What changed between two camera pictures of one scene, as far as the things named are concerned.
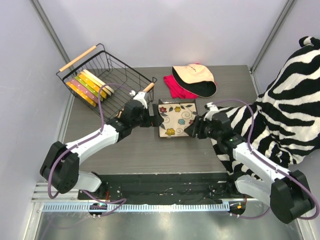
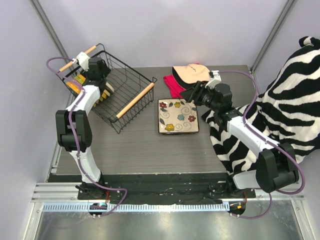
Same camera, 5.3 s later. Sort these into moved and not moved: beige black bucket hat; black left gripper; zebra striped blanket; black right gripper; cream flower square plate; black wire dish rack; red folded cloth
Moved: black right gripper; black left gripper; cream flower square plate
Not moved: black wire dish rack; beige black bucket hat; red folded cloth; zebra striped blanket
